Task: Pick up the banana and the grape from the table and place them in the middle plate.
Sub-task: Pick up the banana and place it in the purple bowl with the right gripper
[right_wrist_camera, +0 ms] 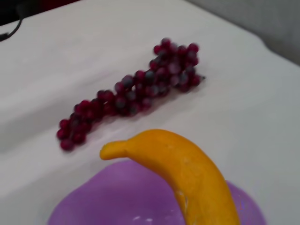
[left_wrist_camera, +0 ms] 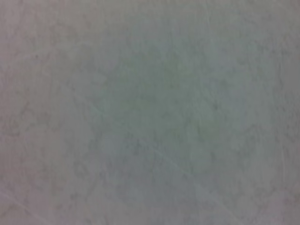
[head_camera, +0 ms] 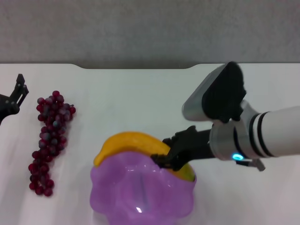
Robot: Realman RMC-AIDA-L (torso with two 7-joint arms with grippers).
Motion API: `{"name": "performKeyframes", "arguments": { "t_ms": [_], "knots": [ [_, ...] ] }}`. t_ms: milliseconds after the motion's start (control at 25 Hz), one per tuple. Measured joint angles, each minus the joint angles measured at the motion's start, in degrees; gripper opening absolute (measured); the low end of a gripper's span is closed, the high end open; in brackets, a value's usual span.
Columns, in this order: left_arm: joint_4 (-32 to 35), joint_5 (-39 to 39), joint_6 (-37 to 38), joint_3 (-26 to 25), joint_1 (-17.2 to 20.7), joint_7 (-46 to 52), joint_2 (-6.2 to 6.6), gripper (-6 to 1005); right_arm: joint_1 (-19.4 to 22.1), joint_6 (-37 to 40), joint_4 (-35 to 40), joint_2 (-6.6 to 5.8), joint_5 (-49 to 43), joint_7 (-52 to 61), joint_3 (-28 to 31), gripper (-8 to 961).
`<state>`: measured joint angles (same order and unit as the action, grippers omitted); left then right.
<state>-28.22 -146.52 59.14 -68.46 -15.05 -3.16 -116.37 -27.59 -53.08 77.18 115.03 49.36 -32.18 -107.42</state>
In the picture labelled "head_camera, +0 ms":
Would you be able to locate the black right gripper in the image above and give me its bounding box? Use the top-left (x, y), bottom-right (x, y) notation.
top-left (150, 126), bottom-right (215, 170)

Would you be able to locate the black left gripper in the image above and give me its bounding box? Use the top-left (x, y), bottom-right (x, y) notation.
top-left (0, 73), bottom-right (30, 125)

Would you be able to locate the yellow banana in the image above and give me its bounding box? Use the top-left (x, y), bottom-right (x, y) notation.
top-left (93, 131), bottom-right (196, 183)

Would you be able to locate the dark red grape bunch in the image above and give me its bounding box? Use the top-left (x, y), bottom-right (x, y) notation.
top-left (28, 90), bottom-right (77, 197)

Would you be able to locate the purple wavy plastic bowl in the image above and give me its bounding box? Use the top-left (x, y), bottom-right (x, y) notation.
top-left (90, 150), bottom-right (197, 225)

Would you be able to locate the grey wrist connector plug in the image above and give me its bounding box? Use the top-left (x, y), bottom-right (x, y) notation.
top-left (235, 158), bottom-right (266, 172)

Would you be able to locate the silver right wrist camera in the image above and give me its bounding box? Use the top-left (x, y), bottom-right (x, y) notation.
top-left (182, 61), bottom-right (247, 124)

